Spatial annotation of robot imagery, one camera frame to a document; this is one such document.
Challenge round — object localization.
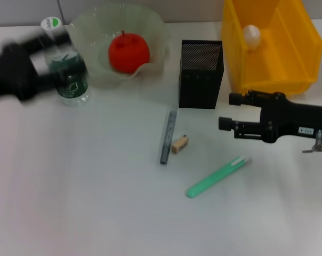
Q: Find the grey cable with metal connector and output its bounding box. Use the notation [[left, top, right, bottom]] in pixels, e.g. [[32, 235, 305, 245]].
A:
[[302, 130, 322, 155]]

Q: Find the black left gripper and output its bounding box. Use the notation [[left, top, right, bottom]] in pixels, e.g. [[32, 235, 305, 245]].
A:
[[0, 31, 88, 102]]

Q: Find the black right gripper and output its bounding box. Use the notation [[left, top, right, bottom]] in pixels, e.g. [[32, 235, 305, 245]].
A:
[[218, 90, 322, 144]]

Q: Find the mint green pen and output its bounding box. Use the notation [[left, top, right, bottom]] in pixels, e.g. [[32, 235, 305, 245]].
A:
[[187, 156, 252, 199]]

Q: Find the clear water bottle green label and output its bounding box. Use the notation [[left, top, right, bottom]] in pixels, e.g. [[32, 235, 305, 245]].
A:
[[40, 16, 90, 107]]

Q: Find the red orange fruit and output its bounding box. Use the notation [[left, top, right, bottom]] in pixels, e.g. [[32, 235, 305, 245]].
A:
[[108, 29, 151, 74]]

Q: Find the pale green glass fruit bowl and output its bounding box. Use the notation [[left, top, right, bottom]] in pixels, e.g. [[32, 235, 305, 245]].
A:
[[67, 4, 172, 89]]

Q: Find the white paper ball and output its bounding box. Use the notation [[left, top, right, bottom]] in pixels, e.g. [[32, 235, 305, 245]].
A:
[[242, 24, 262, 51]]

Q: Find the yellow plastic storage bin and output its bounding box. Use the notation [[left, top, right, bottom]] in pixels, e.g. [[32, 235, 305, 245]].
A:
[[220, 0, 322, 97]]

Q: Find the grey pen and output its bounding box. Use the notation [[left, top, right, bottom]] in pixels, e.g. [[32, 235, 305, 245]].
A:
[[159, 105, 179, 165]]

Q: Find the black mesh pen holder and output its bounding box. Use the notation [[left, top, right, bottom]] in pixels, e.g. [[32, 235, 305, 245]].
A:
[[178, 39, 225, 110]]

